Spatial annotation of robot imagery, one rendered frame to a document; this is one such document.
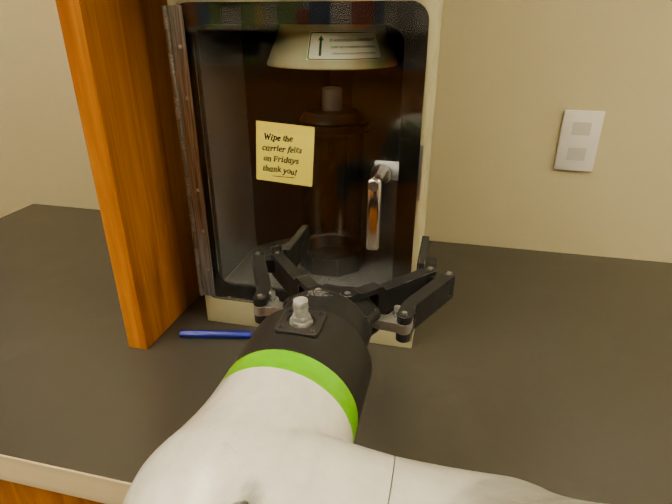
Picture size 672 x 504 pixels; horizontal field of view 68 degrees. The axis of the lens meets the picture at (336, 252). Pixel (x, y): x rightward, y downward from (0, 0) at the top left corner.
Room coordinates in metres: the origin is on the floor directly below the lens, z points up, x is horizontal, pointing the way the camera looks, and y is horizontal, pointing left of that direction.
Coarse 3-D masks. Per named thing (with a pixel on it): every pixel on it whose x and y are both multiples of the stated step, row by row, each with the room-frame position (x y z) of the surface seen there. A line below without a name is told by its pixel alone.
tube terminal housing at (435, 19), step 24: (168, 0) 0.67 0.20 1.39; (192, 0) 0.66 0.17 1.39; (216, 0) 0.65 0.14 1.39; (240, 0) 0.65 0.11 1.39; (264, 0) 0.64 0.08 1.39; (288, 0) 0.63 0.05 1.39; (312, 0) 0.63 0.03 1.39; (432, 0) 0.60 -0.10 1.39; (432, 24) 0.59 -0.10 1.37; (432, 48) 0.59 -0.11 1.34; (432, 72) 0.59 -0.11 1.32; (432, 96) 0.63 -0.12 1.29; (432, 120) 0.67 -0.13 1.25; (216, 312) 0.66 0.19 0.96; (240, 312) 0.65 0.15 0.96; (384, 336) 0.60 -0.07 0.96
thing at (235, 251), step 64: (384, 0) 0.60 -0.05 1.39; (192, 64) 0.65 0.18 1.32; (256, 64) 0.63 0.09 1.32; (320, 64) 0.61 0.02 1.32; (384, 64) 0.59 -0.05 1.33; (320, 128) 0.61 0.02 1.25; (384, 128) 0.59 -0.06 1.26; (256, 192) 0.63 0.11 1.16; (320, 192) 0.61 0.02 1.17; (384, 192) 0.59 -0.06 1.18; (320, 256) 0.61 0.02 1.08; (384, 256) 0.59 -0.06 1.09
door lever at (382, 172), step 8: (376, 168) 0.59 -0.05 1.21; (384, 168) 0.59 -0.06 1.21; (376, 176) 0.56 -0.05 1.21; (384, 176) 0.58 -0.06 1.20; (368, 184) 0.55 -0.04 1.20; (376, 184) 0.54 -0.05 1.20; (368, 192) 0.55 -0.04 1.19; (376, 192) 0.54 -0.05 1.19; (368, 200) 0.55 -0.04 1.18; (376, 200) 0.54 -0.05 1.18; (368, 208) 0.55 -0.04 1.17; (376, 208) 0.54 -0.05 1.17; (368, 216) 0.55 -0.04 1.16; (376, 216) 0.54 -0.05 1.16; (368, 224) 0.55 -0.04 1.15; (376, 224) 0.54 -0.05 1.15; (368, 232) 0.55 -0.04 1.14; (376, 232) 0.54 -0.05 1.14; (368, 240) 0.55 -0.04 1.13; (376, 240) 0.54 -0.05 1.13; (368, 248) 0.55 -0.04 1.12; (376, 248) 0.54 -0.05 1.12
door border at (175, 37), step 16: (176, 16) 0.65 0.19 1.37; (176, 32) 0.65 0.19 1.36; (176, 48) 0.65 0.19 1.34; (176, 64) 0.65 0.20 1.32; (176, 80) 0.65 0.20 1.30; (176, 96) 0.65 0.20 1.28; (192, 96) 0.65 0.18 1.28; (192, 112) 0.65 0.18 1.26; (192, 128) 0.65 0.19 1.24; (192, 144) 0.65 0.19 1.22; (192, 160) 0.65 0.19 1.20; (192, 176) 0.65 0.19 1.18; (192, 192) 0.65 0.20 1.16; (192, 208) 0.65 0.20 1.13; (208, 240) 0.65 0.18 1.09; (208, 256) 0.65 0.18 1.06; (208, 272) 0.65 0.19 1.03; (208, 288) 0.65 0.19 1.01
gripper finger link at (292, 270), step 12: (276, 252) 0.46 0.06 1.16; (276, 264) 0.45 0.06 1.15; (288, 264) 0.43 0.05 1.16; (276, 276) 0.45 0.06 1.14; (288, 276) 0.42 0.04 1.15; (300, 276) 0.40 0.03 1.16; (288, 288) 0.42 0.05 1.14; (300, 288) 0.40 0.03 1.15; (312, 288) 0.37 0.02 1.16; (324, 288) 0.37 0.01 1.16
